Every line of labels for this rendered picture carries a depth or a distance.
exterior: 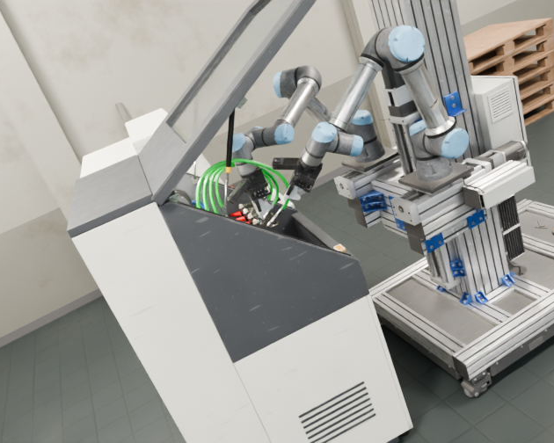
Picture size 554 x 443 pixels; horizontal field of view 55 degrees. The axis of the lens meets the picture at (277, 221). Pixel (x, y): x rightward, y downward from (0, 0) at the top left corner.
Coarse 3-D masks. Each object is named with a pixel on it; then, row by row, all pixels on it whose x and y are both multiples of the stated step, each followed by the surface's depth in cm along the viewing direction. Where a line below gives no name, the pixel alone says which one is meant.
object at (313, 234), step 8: (296, 216) 253; (304, 216) 250; (296, 224) 256; (304, 224) 242; (312, 224) 239; (304, 232) 247; (312, 232) 233; (320, 232) 230; (304, 240) 255; (312, 240) 239; (320, 240) 224; (328, 240) 221
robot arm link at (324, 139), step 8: (320, 128) 181; (328, 128) 182; (312, 136) 183; (320, 136) 181; (328, 136) 180; (336, 136) 184; (312, 144) 184; (320, 144) 183; (328, 144) 183; (336, 144) 184; (312, 152) 186; (320, 152) 185
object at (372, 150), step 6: (366, 144) 258; (372, 144) 258; (378, 144) 260; (366, 150) 259; (372, 150) 258; (378, 150) 259; (384, 150) 263; (354, 156) 266; (360, 156) 261; (366, 156) 260; (372, 156) 258; (378, 156) 259; (360, 162) 262; (366, 162) 260
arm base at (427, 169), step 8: (424, 160) 215; (432, 160) 214; (440, 160) 214; (448, 160) 219; (416, 168) 221; (424, 168) 216; (432, 168) 215; (440, 168) 214; (448, 168) 215; (416, 176) 222; (424, 176) 217; (432, 176) 215; (440, 176) 215
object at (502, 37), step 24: (504, 24) 528; (528, 24) 492; (552, 24) 486; (480, 48) 472; (504, 48) 470; (552, 48) 493; (480, 72) 508; (504, 72) 478; (528, 72) 497; (552, 72) 500; (528, 96) 528; (552, 96) 507; (528, 120) 504
